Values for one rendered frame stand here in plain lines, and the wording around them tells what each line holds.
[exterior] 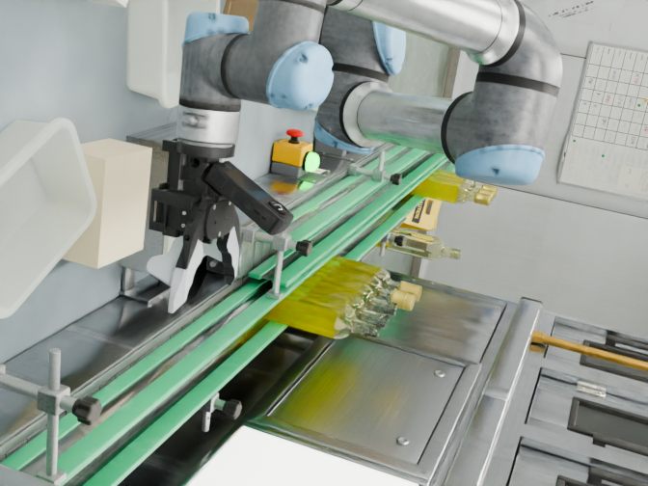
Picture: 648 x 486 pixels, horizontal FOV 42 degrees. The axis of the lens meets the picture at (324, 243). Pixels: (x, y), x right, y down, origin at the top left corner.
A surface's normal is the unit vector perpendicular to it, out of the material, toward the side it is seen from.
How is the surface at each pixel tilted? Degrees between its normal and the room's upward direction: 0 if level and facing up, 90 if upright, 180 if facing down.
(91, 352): 90
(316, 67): 17
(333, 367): 90
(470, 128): 131
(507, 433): 90
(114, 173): 0
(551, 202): 90
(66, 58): 0
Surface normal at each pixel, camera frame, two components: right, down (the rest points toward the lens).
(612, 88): -0.35, 0.27
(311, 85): 0.80, 0.24
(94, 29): 0.93, 0.24
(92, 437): 0.14, -0.93
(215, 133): 0.33, 0.27
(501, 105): -0.42, 0.03
